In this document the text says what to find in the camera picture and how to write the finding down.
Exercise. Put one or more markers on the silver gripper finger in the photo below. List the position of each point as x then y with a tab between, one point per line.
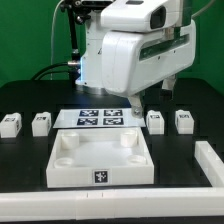
169	83
136	106

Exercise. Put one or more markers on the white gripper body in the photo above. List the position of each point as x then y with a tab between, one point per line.
132	62

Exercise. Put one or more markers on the white square tabletop tray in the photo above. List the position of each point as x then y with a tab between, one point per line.
99	157

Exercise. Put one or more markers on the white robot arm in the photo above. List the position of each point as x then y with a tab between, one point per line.
134	16

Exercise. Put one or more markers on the white sheet with markers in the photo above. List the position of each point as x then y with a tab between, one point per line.
81	118

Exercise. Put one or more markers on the white L-shaped obstacle fence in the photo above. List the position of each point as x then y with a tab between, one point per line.
123	203

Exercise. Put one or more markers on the black camera stand pole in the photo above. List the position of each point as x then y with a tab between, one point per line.
75	51

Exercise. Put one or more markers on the black camera on stand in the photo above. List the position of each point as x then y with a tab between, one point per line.
92	4

